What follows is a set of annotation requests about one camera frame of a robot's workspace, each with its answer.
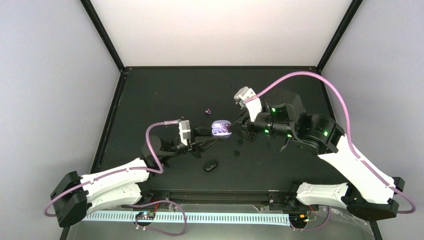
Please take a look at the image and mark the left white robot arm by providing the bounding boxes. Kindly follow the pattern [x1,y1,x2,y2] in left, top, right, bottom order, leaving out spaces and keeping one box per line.
[43,123,232,228]

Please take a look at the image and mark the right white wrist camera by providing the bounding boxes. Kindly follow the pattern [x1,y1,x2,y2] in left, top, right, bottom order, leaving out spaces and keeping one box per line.
[233,86,263,123]

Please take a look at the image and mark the lavender earbud charging case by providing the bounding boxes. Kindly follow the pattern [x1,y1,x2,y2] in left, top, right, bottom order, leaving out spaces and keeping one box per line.
[211,120,232,138]

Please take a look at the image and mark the circuit board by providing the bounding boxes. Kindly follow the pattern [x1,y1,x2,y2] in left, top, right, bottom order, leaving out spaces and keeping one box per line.
[289,214,309,223]
[135,211,156,221]

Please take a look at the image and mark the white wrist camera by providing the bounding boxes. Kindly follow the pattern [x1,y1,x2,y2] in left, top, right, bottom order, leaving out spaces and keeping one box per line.
[178,120,191,144]
[233,86,263,123]

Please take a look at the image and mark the left circuit board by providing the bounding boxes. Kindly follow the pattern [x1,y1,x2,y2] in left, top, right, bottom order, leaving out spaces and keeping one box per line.
[135,211,156,221]

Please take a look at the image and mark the black earbud charging case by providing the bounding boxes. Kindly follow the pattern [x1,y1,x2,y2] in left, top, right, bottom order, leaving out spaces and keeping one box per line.
[203,159,219,172]

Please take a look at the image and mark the right circuit board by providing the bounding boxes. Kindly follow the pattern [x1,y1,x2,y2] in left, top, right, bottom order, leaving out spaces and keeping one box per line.
[289,214,309,223]

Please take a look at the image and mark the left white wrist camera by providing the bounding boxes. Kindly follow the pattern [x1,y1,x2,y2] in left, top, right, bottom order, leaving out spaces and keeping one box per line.
[178,120,191,144]

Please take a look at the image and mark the black front aluminium rail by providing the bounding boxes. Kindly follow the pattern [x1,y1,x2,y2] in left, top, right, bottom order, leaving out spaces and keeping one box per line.
[138,189,296,205]

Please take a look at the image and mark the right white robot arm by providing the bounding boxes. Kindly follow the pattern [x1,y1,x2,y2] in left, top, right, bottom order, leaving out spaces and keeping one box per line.
[229,86,405,221]

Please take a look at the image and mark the white slotted cable duct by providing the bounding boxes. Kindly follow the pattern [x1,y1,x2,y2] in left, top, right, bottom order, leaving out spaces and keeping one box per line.
[83,210,290,226]

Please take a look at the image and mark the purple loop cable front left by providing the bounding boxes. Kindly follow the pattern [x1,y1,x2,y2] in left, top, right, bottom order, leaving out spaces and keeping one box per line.
[125,200,188,237]

